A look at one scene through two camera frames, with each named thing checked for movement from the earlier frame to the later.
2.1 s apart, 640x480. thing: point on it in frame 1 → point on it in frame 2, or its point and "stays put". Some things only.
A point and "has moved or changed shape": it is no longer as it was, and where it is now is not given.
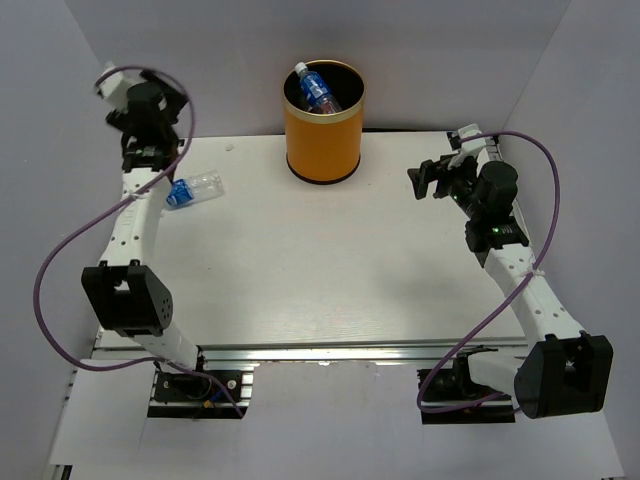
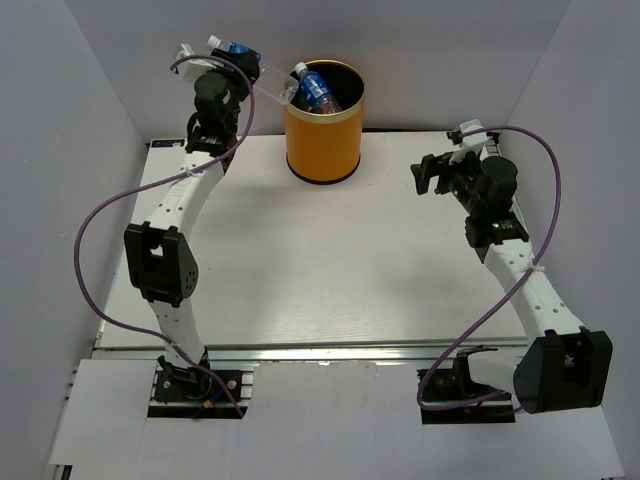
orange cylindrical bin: (325, 146) stays put
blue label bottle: (184, 192) has moved or changed shape
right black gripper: (429, 172) stays put
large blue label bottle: (316, 91) stays put
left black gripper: (175, 100) → (249, 60)
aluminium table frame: (278, 270) stays put
